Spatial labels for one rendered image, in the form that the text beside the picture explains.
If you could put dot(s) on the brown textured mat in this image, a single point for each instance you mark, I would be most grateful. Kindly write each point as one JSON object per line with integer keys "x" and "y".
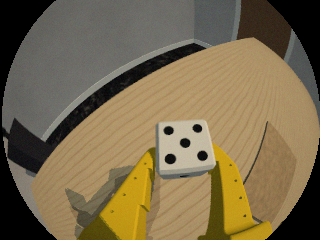
{"x": 270, "y": 177}

